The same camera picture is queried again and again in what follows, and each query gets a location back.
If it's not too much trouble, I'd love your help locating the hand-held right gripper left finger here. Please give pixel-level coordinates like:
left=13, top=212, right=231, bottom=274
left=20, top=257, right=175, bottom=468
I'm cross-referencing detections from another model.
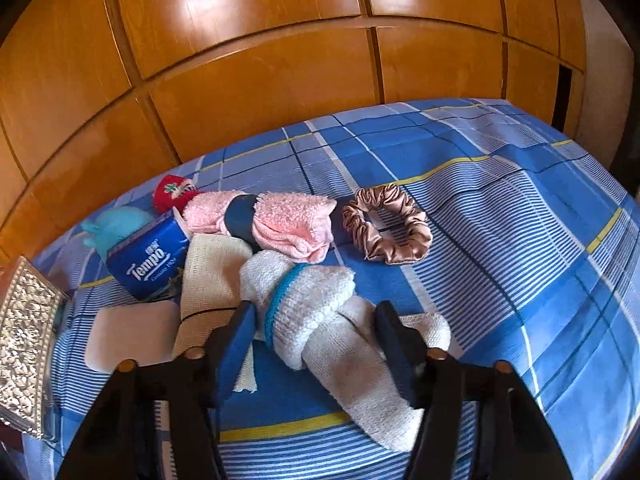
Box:
left=55, top=300, right=258, bottom=480

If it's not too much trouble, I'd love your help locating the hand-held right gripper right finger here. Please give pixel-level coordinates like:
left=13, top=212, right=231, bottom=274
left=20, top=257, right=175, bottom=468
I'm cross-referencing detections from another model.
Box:
left=375, top=301, right=568, bottom=480

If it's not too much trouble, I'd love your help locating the cream woven cloth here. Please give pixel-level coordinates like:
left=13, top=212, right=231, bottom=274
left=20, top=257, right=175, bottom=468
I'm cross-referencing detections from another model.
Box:
left=172, top=234, right=258, bottom=393

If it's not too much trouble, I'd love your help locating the white knitted sock teal band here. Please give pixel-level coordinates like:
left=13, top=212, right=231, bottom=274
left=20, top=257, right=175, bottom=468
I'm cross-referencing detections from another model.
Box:
left=239, top=250, right=451, bottom=453

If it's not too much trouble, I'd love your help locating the satin scrunchie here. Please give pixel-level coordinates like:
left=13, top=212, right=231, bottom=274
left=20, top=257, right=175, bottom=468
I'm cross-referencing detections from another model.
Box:
left=342, top=183, right=433, bottom=265

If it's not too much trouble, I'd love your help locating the white foam pad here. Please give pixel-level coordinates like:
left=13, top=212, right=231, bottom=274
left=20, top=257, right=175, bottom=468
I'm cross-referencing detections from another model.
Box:
left=87, top=301, right=181, bottom=373

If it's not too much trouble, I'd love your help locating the pink towel with dark band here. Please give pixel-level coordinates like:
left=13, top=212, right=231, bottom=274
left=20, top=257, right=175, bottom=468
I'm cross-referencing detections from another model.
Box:
left=181, top=191, right=338, bottom=264

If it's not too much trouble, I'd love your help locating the small red patterned sock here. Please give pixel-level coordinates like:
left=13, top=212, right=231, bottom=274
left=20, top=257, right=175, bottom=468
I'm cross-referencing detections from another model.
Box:
left=153, top=175, right=201, bottom=218

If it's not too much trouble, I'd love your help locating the blue plaid bedsheet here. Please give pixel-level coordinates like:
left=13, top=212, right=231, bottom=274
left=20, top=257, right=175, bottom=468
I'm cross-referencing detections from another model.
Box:
left=20, top=97, right=640, bottom=480

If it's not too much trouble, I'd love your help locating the teal plush cloth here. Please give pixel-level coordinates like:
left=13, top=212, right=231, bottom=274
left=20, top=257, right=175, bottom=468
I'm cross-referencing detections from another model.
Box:
left=80, top=208, right=151, bottom=253

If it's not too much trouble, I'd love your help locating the silver embossed box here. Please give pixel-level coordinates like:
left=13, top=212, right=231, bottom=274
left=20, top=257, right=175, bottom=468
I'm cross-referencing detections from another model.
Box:
left=0, top=256, right=68, bottom=436

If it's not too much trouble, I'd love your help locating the wooden wardrobe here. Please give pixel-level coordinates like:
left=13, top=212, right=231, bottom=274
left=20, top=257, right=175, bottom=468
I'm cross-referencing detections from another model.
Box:
left=0, top=0, right=588, bottom=261

